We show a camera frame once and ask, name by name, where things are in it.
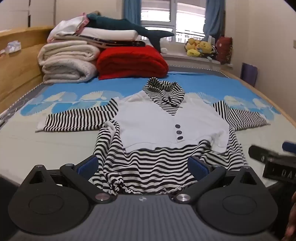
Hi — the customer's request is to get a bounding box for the white folded quilt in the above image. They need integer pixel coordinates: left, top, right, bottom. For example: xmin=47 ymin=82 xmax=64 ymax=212
xmin=78 ymin=27 xmax=139 ymax=42

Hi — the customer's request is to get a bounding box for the teal shark plush toy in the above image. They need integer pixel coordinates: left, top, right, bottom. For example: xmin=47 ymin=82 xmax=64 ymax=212
xmin=85 ymin=13 xmax=175 ymax=52

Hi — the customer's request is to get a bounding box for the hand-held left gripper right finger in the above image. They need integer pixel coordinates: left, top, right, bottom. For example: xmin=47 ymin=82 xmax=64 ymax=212
xmin=170 ymin=155 xmax=258 ymax=205

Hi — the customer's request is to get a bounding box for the striped white hooded top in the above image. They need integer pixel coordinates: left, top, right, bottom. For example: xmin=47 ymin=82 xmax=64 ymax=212
xmin=35 ymin=77 xmax=270 ymax=195

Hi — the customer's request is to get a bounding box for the wooden bed frame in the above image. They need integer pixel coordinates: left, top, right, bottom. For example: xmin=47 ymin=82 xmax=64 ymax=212
xmin=0 ymin=26 xmax=296 ymax=129

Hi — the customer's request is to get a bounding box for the crumpled clear plastic wrap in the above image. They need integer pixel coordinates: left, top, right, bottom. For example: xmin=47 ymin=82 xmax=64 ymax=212
xmin=0 ymin=40 xmax=22 ymax=55

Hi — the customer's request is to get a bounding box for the stack of white folded cloths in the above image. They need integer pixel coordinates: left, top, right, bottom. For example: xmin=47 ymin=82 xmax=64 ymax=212
xmin=47 ymin=19 xmax=86 ymax=43

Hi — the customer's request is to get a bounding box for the fluffy white folded blanket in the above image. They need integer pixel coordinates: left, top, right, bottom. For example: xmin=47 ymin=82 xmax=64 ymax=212
xmin=42 ymin=59 xmax=98 ymax=84
xmin=38 ymin=41 xmax=100 ymax=67

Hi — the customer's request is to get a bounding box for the dark patterned folded cloth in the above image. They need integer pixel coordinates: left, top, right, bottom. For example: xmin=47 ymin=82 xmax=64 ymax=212
xmin=92 ymin=39 xmax=147 ymax=49

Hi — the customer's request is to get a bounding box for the purple box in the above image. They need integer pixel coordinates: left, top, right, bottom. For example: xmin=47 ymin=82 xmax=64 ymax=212
xmin=240 ymin=62 xmax=258 ymax=88

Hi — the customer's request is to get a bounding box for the blue patterned bedsheet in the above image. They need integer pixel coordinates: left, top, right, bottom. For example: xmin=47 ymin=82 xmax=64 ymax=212
xmin=0 ymin=65 xmax=296 ymax=200

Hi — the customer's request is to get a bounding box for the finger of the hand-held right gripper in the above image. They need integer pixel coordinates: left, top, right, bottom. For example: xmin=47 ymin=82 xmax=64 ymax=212
xmin=282 ymin=141 xmax=296 ymax=152
xmin=248 ymin=145 xmax=285 ymax=163

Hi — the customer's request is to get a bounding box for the person's right hand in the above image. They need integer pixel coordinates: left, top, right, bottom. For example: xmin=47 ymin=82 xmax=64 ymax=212
xmin=285 ymin=192 xmax=296 ymax=241

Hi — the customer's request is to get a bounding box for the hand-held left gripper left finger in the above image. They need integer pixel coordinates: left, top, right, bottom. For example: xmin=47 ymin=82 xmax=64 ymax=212
xmin=22 ymin=155 xmax=116 ymax=205

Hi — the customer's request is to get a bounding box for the red folded blanket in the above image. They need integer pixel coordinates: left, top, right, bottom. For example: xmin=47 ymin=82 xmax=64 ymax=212
xmin=96 ymin=45 xmax=170 ymax=80

